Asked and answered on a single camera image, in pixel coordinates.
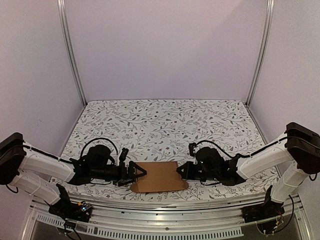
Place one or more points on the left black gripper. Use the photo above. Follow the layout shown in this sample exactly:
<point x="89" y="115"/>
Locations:
<point x="122" y="176"/>

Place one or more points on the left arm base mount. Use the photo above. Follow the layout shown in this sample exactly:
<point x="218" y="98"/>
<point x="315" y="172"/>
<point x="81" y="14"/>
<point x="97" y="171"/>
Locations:
<point x="66" y="209"/>

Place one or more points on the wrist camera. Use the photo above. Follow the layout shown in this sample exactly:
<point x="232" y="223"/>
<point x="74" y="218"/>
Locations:
<point x="191" y="148"/>
<point x="121" y="158"/>

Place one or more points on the left aluminium corner post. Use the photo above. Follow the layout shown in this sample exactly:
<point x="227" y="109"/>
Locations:
<point x="62" y="11"/>

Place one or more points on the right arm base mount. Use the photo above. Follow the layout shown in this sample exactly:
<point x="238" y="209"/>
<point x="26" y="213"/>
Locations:
<point x="258" y="212"/>

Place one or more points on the aluminium front rail frame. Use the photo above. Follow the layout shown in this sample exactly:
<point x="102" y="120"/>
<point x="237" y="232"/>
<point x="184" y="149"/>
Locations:
<point x="211" y="219"/>

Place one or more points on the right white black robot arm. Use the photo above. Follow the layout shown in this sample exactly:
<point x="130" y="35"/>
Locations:
<point x="298" y="145"/>

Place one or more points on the brown cardboard paper box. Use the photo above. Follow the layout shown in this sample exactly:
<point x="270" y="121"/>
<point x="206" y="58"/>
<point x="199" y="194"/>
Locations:
<point x="160" y="177"/>

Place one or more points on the floral patterned table mat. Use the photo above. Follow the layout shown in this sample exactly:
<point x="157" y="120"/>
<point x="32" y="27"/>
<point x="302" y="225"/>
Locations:
<point x="161" y="130"/>

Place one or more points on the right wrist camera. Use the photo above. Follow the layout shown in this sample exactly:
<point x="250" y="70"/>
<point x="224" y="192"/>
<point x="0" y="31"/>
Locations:
<point x="191" y="148"/>

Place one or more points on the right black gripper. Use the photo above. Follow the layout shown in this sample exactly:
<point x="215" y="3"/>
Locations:
<point x="191" y="171"/>

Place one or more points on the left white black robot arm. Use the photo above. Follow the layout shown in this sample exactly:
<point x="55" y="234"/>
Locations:
<point x="20" y="164"/>

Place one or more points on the aluminium corner post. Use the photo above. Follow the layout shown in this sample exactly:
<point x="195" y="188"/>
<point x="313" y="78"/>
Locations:
<point x="262" y="51"/>
<point x="62" y="11"/>

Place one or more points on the right aluminium corner post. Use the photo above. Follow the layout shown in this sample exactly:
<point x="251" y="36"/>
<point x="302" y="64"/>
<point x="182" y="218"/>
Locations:
<point x="262" y="51"/>

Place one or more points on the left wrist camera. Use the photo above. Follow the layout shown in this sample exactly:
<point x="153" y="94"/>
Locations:
<point x="121" y="158"/>

